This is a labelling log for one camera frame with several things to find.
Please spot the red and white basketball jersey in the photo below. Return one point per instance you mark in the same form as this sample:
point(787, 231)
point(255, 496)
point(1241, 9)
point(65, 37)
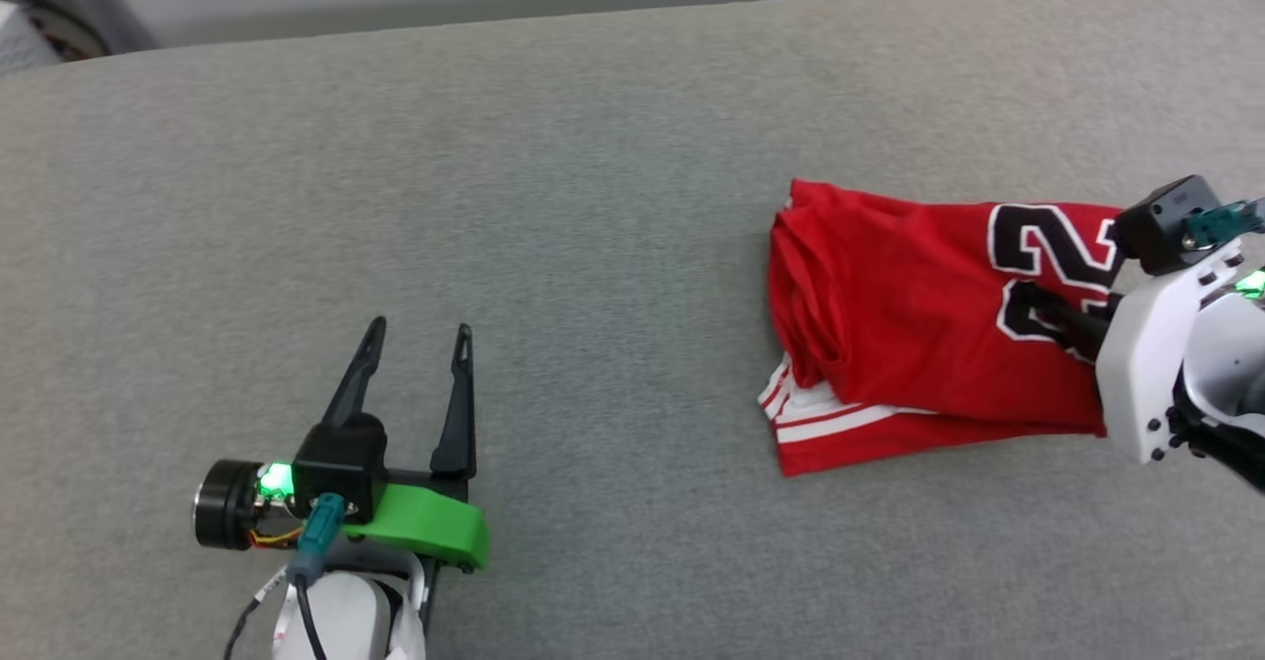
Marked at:
point(889, 324)

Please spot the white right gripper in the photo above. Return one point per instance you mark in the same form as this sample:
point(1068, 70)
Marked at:
point(1141, 364)

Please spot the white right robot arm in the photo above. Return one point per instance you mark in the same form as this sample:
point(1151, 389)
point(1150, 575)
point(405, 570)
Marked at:
point(1225, 373)

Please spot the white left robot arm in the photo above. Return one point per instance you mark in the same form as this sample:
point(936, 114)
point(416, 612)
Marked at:
point(346, 616)

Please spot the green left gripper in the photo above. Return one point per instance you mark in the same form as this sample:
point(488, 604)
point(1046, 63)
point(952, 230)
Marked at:
point(425, 527)

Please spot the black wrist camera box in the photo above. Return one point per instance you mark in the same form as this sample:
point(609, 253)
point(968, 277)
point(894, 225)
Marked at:
point(1166, 220)
point(341, 462)

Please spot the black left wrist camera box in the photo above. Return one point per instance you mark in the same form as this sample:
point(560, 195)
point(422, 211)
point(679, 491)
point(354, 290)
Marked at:
point(341, 462)

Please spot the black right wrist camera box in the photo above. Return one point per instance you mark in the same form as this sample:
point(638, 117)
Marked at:
point(1166, 220)

